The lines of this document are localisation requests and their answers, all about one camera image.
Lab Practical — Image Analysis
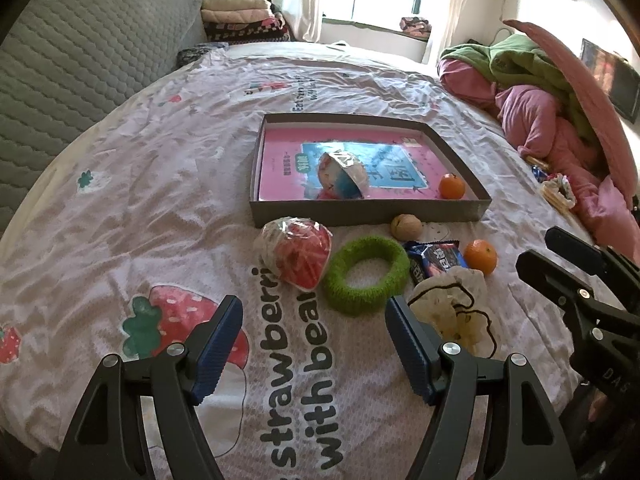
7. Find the shallow grey cardboard box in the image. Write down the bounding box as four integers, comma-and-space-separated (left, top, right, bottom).
248, 113, 493, 229

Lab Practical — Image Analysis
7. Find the cream folded blanket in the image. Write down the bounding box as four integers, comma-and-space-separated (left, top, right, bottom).
201, 0, 272, 12

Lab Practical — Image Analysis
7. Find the pink folded blanket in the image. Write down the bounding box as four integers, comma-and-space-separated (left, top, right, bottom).
202, 8, 282, 26

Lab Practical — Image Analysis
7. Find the plastic-wrapped colourful ball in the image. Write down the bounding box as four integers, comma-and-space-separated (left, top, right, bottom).
316, 150, 371, 201

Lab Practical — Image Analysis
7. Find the pink quilt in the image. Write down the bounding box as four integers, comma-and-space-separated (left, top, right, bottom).
437, 19, 640, 253

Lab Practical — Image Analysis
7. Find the grey quilted headboard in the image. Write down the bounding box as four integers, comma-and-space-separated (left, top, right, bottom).
0, 0, 208, 241

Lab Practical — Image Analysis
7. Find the small yellow snack packet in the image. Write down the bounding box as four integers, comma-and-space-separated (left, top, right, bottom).
525, 156, 552, 182

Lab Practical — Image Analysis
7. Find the small orange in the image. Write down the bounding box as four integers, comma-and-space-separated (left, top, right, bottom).
439, 172, 467, 200
463, 239, 499, 276

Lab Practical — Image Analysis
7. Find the wall television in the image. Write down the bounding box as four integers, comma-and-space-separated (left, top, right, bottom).
580, 38, 640, 125

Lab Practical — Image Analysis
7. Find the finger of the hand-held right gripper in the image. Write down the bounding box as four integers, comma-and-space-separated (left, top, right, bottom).
545, 226, 640, 306
515, 250, 631, 358

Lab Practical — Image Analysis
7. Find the pink patterned bag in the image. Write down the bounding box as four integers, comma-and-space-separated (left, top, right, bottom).
399, 16, 432, 39

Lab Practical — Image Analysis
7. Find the green blanket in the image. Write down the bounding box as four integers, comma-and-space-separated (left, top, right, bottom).
440, 32, 601, 142

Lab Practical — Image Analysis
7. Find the small snack bag by blankets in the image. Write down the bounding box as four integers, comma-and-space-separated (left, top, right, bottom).
542, 174, 579, 209

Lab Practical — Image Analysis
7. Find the white curtain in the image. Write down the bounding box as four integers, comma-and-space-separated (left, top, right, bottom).
420, 0, 503, 64
272, 0, 327, 44

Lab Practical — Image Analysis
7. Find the dark patterned folded blanket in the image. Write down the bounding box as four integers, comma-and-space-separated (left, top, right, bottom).
205, 17, 295, 44

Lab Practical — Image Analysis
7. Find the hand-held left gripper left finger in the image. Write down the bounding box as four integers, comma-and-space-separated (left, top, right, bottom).
54, 294, 246, 480

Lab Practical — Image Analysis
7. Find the pink and blue book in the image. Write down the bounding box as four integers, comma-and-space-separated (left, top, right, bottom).
257, 126, 471, 202

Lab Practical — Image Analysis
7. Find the walnut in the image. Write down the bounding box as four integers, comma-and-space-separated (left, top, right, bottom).
390, 214, 424, 240

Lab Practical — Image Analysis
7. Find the clear bag of red strips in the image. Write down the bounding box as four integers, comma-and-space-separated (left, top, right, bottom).
253, 216, 334, 291

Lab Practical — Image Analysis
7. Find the blue snack packet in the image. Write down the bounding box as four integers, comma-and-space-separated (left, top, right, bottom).
404, 241, 470, 286

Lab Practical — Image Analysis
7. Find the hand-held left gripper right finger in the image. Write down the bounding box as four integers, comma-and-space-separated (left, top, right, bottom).
384, 295, 576, 480

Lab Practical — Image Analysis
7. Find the strawberry print bed sheet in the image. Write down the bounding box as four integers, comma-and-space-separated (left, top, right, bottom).
0, 42, 616, 480

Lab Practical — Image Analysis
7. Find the green knitted ring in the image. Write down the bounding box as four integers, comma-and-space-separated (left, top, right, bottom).
322, 236, 412, 317

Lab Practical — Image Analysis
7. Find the dark patterned cushion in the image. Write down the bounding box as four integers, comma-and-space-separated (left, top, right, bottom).
177, 42, 231, 68

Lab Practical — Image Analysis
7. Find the white pouch with bear outline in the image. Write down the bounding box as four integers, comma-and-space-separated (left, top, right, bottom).
407, 267, 498, 358

